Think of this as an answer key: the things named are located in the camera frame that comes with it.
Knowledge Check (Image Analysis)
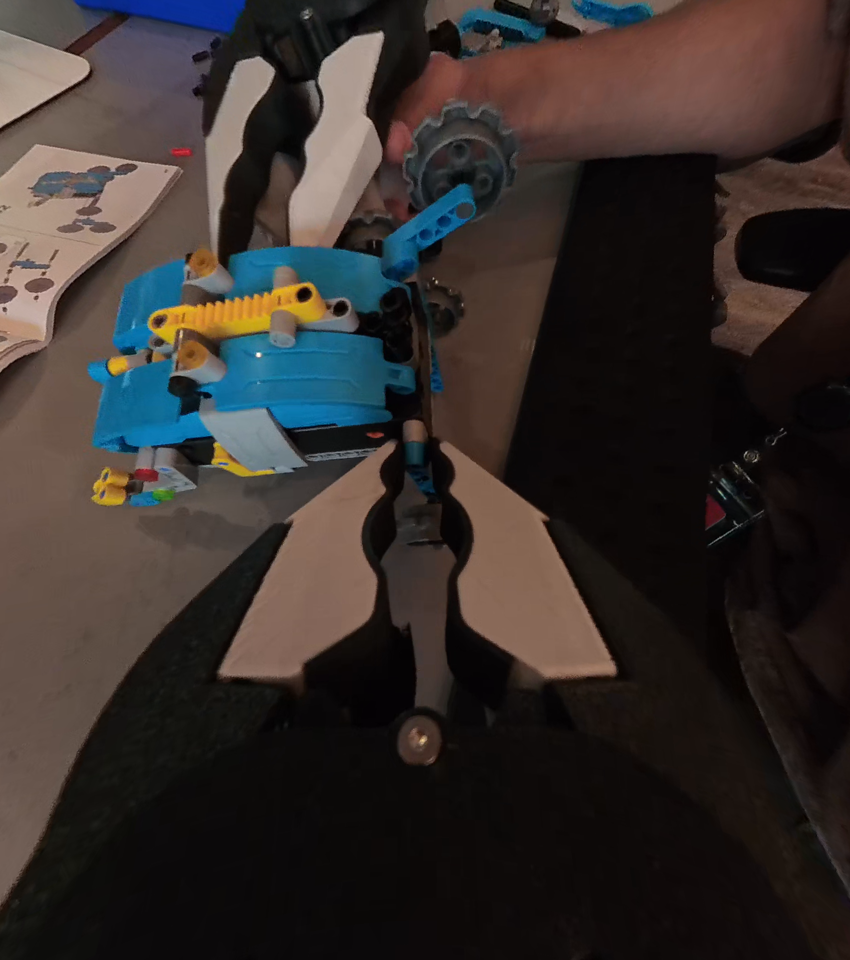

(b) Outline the blue curved toy piece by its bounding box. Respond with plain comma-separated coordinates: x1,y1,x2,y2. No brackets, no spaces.
571,0,654,24

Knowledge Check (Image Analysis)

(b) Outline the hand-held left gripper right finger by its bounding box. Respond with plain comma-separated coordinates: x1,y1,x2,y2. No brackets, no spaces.
436,439,618,682

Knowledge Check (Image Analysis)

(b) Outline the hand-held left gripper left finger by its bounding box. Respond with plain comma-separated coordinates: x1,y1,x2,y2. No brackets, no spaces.
218,441,403,682

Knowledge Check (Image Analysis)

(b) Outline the black oval pad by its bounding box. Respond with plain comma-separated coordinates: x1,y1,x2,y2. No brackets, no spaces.
736,208,850,290

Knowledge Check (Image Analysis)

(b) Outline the blue building block vehicle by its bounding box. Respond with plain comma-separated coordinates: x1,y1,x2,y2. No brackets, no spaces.
87,101,523,541

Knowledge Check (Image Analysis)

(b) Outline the instruction booklet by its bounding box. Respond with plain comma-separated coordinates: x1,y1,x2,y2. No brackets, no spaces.
0,144,184,459

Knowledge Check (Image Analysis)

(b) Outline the keychain with keys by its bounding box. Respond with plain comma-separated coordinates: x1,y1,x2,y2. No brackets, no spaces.
706,360,850,552

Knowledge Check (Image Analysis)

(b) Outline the person's right hand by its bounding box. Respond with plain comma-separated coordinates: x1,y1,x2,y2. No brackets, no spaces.
381,54,527,219

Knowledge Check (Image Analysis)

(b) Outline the white tray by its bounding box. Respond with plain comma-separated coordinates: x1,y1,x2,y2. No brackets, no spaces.
0,26,92,162

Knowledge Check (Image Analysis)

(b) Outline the person's leg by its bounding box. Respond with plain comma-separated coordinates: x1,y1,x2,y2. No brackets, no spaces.
725,195,850,960

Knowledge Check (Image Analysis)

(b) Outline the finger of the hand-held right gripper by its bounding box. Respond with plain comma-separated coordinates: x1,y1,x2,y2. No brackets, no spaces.
286,30,388,250
203,56,302,265

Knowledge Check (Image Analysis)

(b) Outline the person's right forearm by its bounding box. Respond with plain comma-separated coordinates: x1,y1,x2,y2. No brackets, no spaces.
518,0,850,162

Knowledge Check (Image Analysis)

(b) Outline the blue bin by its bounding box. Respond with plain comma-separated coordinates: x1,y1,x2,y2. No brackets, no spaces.
74,0,246,33

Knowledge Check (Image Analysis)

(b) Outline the black perforated panel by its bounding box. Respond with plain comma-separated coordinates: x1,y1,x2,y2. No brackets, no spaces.
507,153,718,661

